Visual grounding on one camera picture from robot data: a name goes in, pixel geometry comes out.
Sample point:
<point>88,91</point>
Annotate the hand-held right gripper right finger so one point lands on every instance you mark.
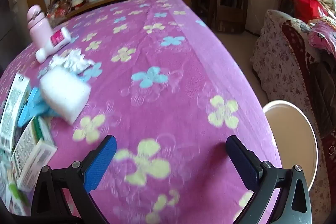
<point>244,161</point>

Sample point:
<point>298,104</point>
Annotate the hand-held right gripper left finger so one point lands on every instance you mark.
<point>101,163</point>

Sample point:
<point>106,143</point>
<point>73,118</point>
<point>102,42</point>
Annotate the round white stool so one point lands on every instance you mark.
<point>288,134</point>

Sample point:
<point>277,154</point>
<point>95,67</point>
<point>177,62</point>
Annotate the short white green carton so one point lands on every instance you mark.
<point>31,155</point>

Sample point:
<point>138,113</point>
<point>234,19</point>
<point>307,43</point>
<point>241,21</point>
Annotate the white foam block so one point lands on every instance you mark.
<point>63,92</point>

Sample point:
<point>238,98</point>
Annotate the blue plastic packet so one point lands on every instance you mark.
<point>31,106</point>

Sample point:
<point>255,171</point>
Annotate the white green wrapper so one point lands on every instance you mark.
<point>10,187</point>

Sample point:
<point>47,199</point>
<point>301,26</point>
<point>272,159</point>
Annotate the long white green carton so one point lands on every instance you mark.
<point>13,108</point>

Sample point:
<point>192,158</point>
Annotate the clear wrapped snack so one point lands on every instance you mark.
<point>73,61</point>

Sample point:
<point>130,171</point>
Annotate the floral covered sofa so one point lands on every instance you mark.
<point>275,56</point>

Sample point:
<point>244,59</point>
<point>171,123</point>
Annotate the dark red patterned cloth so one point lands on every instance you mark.
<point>296,56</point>

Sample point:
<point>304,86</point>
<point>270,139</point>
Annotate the white tube with pink label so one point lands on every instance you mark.
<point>56,41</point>

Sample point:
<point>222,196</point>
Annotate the purple floral blanket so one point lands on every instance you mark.
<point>157,43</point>

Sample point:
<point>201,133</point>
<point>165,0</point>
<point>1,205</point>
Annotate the pink thermos bottle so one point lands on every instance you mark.
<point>39,29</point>

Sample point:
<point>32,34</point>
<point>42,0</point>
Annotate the pink printed blanket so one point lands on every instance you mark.
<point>323,32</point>

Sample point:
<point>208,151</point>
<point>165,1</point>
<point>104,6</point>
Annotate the red plastic bag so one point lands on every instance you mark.
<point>307,6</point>

